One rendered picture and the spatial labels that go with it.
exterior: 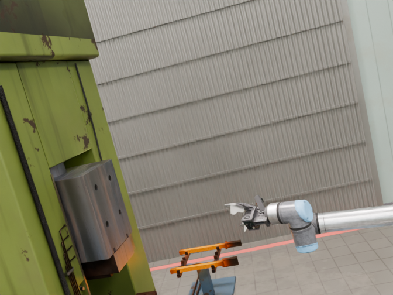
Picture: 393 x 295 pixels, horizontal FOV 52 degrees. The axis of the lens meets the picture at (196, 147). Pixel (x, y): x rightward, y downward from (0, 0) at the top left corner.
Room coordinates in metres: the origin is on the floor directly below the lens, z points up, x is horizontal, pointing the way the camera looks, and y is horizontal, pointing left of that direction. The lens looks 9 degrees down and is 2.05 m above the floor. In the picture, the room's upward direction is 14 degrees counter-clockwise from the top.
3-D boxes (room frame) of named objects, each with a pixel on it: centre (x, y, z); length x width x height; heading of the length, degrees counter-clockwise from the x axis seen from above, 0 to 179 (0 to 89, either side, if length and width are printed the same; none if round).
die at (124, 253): (1.94, 0.67, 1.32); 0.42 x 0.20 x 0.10; 75
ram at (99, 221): (1.98, 0.66, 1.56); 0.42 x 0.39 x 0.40; 75
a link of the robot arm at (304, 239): (1.59, -0.34, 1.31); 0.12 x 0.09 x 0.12; 162
